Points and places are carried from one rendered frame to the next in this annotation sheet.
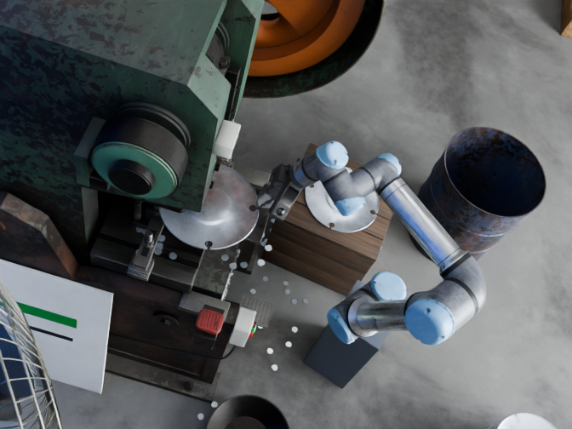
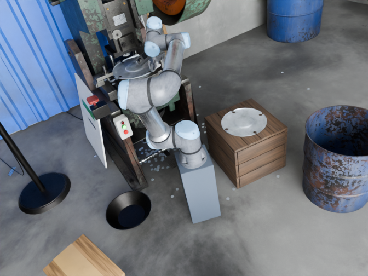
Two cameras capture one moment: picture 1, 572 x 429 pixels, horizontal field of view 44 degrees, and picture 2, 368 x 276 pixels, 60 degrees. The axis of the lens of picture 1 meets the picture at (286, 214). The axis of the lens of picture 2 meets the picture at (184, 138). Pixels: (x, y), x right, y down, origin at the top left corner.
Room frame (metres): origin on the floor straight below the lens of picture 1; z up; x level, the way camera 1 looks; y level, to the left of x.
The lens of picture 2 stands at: (0.66, -1.56, 1.65)
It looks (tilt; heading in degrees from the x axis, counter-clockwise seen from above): 40 degrees down; 72
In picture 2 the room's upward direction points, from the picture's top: 12 degrees counter-clockwise
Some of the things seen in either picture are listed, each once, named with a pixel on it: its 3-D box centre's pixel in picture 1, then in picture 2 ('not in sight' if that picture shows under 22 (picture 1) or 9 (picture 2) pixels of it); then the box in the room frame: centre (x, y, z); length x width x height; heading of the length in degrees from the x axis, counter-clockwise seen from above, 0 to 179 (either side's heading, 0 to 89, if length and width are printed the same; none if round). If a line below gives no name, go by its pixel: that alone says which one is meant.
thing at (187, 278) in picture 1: (165, 210); (132, 74); (1.03, 0.34, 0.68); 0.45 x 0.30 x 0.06; 5
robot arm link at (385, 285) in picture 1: (382, 294); (187, 135); (1.07, -0.37, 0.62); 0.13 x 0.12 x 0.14; 148
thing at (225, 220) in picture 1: (209, 204); (135, 66); (1.04, 0.22, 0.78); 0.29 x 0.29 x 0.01
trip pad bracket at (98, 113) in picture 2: (206, 332); (103, 116); (0.74, 0.08, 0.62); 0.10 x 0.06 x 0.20; 5
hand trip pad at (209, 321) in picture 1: (208, 325); (94, 103); (0.72, 0.08, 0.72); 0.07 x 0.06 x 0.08; 95
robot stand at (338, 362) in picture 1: (349, 337); (198, 185); (1.08, -0.38, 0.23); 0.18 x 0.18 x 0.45; 77
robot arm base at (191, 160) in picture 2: not in sight; (191, 151); (1.08, -0.38, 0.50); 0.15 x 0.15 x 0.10
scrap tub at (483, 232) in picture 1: (469, 202); (340, 160); (1.84, -0.69, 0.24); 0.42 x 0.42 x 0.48
